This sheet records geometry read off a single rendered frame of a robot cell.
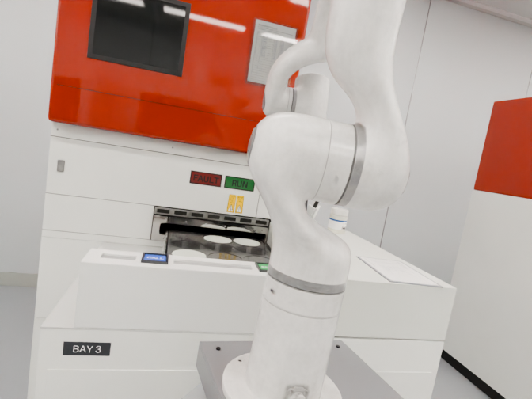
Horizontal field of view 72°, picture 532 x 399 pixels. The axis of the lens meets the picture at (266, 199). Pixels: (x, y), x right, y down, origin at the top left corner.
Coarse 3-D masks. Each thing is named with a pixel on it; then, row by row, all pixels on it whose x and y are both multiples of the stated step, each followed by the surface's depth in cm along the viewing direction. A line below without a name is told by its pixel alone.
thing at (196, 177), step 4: (192, 172) 135; (192, 176) 136; (196, 176) 136; (200, 176) 136; (204, 176) 137; (208, 176) 137; (212, 176) 137; (216, 176) 138; (220, 176) 138; (192, 180) 136; (196, 180) 136; (200, 180) 137; (204, 180) 137; (208, 180) 137; (212, 180) 138; (216, 180) 138; (220, 180) 138; (212, 184) 138; (216, 184) 138
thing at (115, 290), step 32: (96, 256) 76; (128, 256) 80; (192, 256) 86; (96, 288) 73; (128, 288) 75; (160, 288) 76; (192, 288) 78; (224, 288) 80; (256, 288) 82; (96, 320) 74; (128, 320) 76; (160, 320) 78; (192, 320) 79; (224, 320) 81; (256, 320) 83
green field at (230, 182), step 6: (228, 180) 139; (234, 180) 140; (240, 180) 140; (246, 180) 141; (252, 180) 141; (228, 186) 139; (234, 186) 140; (240, 186) 140; (246, 186) 141; (252, 186) 142
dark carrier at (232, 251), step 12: (168, 240) 119; (180, 240) 122; (192, 240) 124; (204, 240) 126; (168, 252) 107; (204, 252) 112; (216, 252) 115; (228, 252) 117; (240, 252) 119; (252, 252) 122; (264, 252) 124
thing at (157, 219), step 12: (156, 216) 134; (168, 216) 135; (156, 228) 135; (216, 228) 140; (228, 228) 141; (240, 228) 142; (252, 228) 143; (264, 228) 144; (156, 240) 135; (264, 240) 146
